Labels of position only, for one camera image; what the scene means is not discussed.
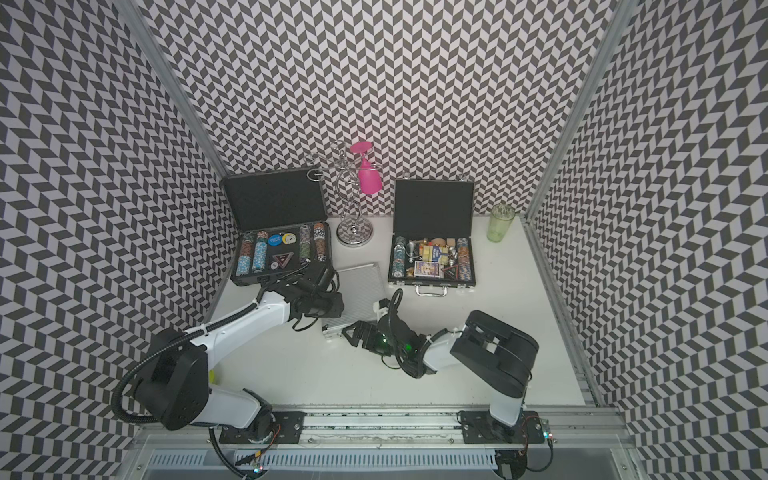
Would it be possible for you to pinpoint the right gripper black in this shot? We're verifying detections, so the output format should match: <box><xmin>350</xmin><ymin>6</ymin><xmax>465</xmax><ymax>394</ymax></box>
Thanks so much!
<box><xmin>341</xmin><ymin>321</ymin><xmax>406</xmax><ymax>359</ymax></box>

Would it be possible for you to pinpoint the small silver aluminium poker case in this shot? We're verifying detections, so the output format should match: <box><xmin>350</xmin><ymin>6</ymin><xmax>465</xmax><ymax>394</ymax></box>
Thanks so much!
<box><xmin>321</xmin><ymin>262</ymin><xmax>387</xmax><ymax>339</ymax></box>

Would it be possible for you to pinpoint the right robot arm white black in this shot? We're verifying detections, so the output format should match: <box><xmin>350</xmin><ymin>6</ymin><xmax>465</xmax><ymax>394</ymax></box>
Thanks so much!
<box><xmin>342</xmin><ymin>288</ymin><xmax>539</xmax><ymax>443</ymax></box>

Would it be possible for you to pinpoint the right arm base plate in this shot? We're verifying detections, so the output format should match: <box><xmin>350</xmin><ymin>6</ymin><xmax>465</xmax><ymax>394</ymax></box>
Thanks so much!
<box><xmin>458</xmin><ymin>410</ymin><xmax>551</xmax><ymax>445</ymax></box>

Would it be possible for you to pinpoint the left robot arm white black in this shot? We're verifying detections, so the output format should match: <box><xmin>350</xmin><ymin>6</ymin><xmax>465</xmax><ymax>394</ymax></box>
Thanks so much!
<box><xmin>110</xmin><ymin>262</ymin><xmax>344</xmax><ymax>442</ymax></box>

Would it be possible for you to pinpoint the green translucent cup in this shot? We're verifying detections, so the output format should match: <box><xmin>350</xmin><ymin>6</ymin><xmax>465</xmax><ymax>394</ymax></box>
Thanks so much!
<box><xmin>487</xmin><ymin>203</ymin><xmax>516</xmax><ymax>243</ymax></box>

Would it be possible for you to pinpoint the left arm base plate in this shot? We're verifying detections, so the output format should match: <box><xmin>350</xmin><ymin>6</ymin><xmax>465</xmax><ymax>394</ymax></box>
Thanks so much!
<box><xmin>218</xmin><ymin>410</ymin><xmax>306</xmax><ymax>445</ymax></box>

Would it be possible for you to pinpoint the aluminium mounting rail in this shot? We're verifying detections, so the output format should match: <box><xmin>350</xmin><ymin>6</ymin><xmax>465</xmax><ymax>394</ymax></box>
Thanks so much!
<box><xmin>128</xmin><ymin>406</ymin><xmax>631</xmax><ymax>451</ymax></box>

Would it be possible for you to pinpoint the pink wine glass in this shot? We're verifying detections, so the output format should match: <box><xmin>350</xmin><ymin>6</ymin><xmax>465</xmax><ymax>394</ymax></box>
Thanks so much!
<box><xmin>350</xmin><ymin>141</ymin><xmax>383</xmax><ymax>196</ymax></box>

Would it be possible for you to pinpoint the black poker case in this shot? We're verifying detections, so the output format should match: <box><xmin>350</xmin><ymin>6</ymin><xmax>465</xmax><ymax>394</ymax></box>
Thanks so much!
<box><xmin>221</xmin><ymin>166</ymin><xmax>332</xmax><ymax>287</ymax></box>
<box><xmin>387</xmin><ymin>179</ymin><xmax>477</xmax><ymax>296</ymax></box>

